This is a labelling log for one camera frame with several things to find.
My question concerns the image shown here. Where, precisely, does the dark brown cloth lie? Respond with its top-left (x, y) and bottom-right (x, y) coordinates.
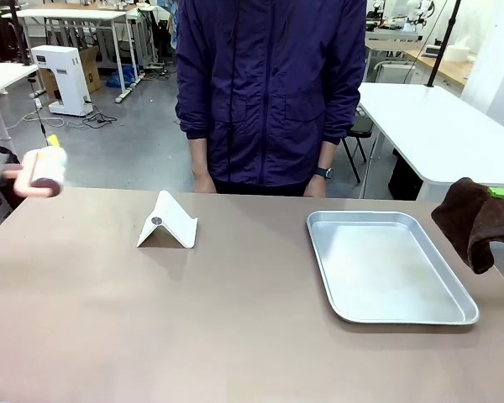
top-left (430, 176), bottom-right (504, 276)

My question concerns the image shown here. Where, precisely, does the pink handled lint roller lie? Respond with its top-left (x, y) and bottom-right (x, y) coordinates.
top-left (3, 145), bottom-right (69, 198)

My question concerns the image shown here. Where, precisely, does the person's right forearm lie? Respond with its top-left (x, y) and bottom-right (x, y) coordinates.
top-left (188, 138), bottom-right (211, 171)

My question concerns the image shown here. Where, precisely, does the person's left forearm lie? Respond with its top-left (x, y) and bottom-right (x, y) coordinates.
top-left (318, 140), bottom-right (336, 170)

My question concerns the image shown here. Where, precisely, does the person's left hand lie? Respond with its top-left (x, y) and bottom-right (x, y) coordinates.
top-left (304, 175), bottom-right (328, 198)

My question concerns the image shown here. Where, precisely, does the person's right hand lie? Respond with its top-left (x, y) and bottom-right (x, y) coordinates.
top-left (192, 167), bottom-right (218, 195)

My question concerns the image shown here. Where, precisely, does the dark chair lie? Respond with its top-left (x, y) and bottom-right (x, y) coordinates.
top-left (0, 145), bottom-right (25, 238)

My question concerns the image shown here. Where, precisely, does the large white rounded table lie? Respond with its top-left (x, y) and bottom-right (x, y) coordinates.
top-left (355, 81), bottom-right (504, 201)

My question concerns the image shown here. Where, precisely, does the black object under table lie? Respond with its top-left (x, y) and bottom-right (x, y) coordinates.
top-left (388, 149), bottom-right (425, 202)

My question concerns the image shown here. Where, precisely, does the white floor standing appliance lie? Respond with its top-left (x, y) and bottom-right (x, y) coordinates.
top-left (30, 44), bottom-right (94, 118)

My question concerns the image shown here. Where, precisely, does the brown cardboard box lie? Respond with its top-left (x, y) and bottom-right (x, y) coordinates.
top-left (37, 45), bottom-right (102, 98)

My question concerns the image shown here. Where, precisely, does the black pole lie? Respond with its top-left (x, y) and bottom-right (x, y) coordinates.
top-left (10, 0), bottom-right (31, 67)
top-left (427, 0), bottom-right (463, 88)

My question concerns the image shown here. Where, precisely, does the silver metal tray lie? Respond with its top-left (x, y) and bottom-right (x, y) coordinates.
top-left (305, 209), bottom-right (480, 327)

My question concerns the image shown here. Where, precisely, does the wooden top workbench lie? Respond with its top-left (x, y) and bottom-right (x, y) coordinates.
top-left (402, 48), bottom-right (467, 89)

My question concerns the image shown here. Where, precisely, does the white box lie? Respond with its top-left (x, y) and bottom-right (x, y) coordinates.
top-left (444, 35), bottom-right (474, 64)

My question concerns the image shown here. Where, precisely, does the blue plastic bag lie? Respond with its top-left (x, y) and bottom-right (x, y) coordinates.
top-left (106, 65), bottom-right (136, 89)

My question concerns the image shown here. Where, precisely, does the black folding chair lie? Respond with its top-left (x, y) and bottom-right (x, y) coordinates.
top-left (339, 112), bottom-right (377, 186)

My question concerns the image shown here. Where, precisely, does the white cabinet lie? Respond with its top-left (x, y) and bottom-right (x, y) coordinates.
top-left (375, 60), bottom-right (417, 85)

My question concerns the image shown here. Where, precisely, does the long white table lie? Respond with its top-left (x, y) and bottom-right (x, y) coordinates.
top-left (14, 8), bottom-right (136, 104)

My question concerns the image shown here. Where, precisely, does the white folded phone stand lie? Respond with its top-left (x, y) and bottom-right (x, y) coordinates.
top-left (136, 189), bottom-right (199, 249)

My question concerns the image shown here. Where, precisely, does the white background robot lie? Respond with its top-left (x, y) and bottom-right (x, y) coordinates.
top-left (396, 0), bottom-right (437, 31)

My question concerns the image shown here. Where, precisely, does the person in purple jacket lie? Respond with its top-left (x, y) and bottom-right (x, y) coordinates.
top-left (174, 0), bottom-right (369, 196)

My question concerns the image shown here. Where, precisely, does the white floor cable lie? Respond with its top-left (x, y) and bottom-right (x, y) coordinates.
top-left (23, 113), bottom-right (66, 129)

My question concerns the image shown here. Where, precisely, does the black floor cable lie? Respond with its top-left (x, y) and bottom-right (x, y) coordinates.
top-left (81, 109), bottom-right (118, 128)

